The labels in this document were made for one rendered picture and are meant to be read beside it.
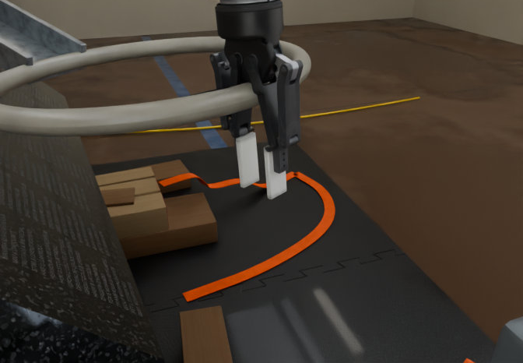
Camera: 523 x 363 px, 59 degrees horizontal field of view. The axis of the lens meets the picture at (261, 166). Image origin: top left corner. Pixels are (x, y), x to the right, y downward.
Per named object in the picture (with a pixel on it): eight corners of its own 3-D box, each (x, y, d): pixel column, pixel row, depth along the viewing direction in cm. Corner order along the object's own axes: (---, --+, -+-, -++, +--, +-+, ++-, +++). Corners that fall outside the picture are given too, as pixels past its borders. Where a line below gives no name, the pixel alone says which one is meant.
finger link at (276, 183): (279, 139, 57) (284, 140, 57) (282, 189, 60) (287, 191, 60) (262, 146, 55) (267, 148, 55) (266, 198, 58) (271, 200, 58)
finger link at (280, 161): (279, 129, 56) (297, 134, 54) (282, 167, 58) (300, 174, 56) (270, 133, 55) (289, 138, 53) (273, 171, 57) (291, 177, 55)
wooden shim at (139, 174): (97, 188, 201) (96, 185, 200) (95, 178, 209) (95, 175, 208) (155, 177, 209) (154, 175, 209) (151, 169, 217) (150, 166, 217)
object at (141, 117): (-100, 114, 64) (-108, 93, 63) (147, 47, 102) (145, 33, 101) (162, 170, 40) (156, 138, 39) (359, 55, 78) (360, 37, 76)
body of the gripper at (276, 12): (300, -5, 50) (303, 79, 54) (247, -5, 56) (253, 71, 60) (249, 3, 46) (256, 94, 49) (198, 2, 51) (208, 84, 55)
